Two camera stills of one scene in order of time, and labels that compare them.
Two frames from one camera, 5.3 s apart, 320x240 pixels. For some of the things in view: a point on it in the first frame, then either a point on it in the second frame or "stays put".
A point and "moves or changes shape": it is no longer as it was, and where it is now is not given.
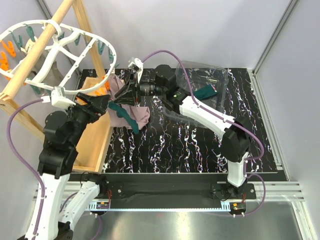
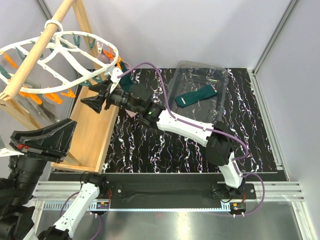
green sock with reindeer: x=123 y=112 moves or changes shape
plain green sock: x=205 y=92 stays put
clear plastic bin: x=193 y=76 stays put
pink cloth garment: x=140 y=115 to x=104 y=58
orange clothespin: x=102 y=91 moves or changes shape
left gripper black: x=98 y=106 to x=51 y=142
